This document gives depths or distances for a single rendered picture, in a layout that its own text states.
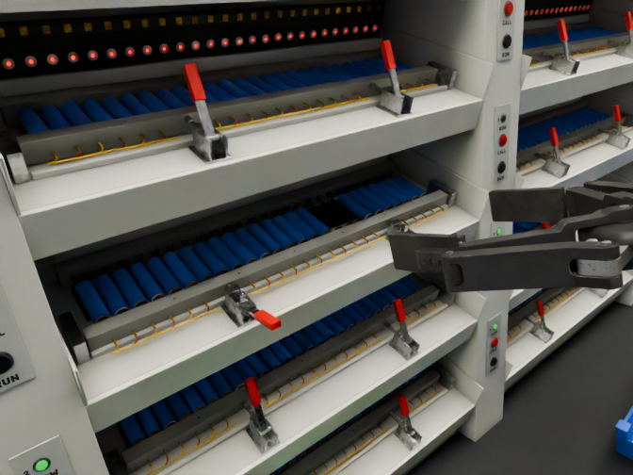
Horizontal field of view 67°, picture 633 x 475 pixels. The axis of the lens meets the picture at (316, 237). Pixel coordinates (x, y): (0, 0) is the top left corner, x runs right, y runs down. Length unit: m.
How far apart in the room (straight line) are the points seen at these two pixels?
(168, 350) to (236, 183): 0.19
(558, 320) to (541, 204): 0.82
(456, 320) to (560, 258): 0.58
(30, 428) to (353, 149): 0.43
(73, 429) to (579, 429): 0.92
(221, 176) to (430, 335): 0.48
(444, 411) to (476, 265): 0.68
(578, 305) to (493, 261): 1.03
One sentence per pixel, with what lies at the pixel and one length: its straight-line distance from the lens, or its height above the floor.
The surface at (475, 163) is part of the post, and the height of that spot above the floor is 0.56.
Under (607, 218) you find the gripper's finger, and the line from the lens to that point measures 0.34.
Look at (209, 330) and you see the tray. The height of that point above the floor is 0.47.
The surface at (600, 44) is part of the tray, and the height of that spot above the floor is 0.69.
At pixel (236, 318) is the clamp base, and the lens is 0.56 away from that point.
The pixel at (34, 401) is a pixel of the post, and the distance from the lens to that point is 0.50.
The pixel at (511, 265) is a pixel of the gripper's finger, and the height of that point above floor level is 0.62.
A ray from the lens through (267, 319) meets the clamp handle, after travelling 0.50.
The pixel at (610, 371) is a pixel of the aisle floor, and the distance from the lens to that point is 1.31.
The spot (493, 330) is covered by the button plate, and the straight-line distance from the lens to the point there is 0.95.
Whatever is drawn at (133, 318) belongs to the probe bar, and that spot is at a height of 0.51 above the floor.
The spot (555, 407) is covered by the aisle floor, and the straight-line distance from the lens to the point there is 1.18.
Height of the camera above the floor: 0.75
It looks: 22 degrees down
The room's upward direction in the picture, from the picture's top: 6 degrees counter-clockwise
